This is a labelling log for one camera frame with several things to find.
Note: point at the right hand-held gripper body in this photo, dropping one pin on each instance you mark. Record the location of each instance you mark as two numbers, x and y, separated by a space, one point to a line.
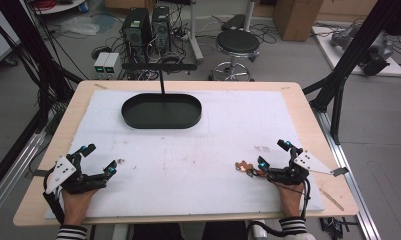
289 175

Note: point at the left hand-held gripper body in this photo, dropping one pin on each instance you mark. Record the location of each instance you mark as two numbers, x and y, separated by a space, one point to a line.
75 182

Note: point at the small dark ornament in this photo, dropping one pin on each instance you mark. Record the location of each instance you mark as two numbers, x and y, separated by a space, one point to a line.
255 172

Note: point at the small copper-coloured ornament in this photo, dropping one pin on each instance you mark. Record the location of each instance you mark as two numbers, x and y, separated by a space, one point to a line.
243 165

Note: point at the person's left hand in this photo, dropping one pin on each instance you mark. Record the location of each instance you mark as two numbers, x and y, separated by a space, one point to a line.
76 206

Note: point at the person's right hand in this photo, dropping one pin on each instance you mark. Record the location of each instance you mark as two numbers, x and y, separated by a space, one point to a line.
289 200

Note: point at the grey metal tab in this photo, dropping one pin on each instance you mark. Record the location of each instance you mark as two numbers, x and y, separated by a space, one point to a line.
38 173
341 171

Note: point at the light wooden table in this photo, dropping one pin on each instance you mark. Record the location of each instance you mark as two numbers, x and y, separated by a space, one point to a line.
321 113

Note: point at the thin wooden stick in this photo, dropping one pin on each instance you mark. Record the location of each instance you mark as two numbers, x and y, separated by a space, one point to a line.
331 199

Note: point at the black parts on floor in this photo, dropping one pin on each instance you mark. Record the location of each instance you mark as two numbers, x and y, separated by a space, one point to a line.
334 226

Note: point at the black oval tray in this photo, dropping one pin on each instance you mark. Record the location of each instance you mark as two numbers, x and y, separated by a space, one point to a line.
161 111

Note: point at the grey power supply unit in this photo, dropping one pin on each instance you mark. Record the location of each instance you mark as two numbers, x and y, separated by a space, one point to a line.
100 63
112 63

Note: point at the person's dark legs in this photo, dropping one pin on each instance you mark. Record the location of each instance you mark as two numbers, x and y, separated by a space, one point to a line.
188 232

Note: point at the white floor board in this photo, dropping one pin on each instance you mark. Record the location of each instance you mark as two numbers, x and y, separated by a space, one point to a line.
324 43

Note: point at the black T-shaped stand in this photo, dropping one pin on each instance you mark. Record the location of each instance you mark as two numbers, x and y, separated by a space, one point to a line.
159 67

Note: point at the black round stool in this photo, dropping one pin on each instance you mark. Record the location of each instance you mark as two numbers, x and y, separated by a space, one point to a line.
237 41

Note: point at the clear plastic bag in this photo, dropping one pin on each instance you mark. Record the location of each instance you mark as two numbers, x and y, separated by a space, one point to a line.
79 26

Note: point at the grey machine on board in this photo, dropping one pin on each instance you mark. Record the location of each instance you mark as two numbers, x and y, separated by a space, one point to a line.
376 55

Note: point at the brown cardboard box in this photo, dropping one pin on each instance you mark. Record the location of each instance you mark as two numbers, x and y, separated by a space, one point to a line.
296 18

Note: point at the black computer tower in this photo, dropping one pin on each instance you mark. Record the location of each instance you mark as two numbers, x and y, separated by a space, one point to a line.
136 31
160 26

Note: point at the grey metal table leg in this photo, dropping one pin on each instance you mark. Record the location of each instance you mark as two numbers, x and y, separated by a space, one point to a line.
195 40

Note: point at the white round table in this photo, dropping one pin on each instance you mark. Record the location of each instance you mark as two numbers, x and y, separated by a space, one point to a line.
59 7

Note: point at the aluminium rail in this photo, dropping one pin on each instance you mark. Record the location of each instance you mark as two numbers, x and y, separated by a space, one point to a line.
11 180
353 186

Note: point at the black frame post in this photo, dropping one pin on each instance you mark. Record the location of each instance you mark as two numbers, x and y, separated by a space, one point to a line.
21 36
351 50

